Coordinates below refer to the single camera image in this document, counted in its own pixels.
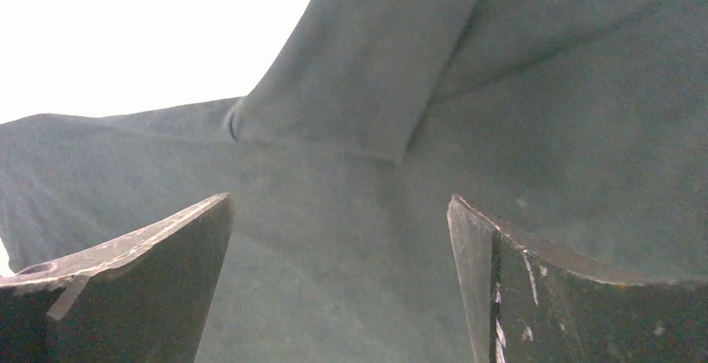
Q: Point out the black t shirt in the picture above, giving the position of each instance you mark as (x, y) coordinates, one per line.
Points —
(584, 121)

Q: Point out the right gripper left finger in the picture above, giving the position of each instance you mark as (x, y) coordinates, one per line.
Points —
(141, 297)

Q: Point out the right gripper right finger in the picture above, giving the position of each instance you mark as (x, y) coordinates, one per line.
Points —
(529, 299)

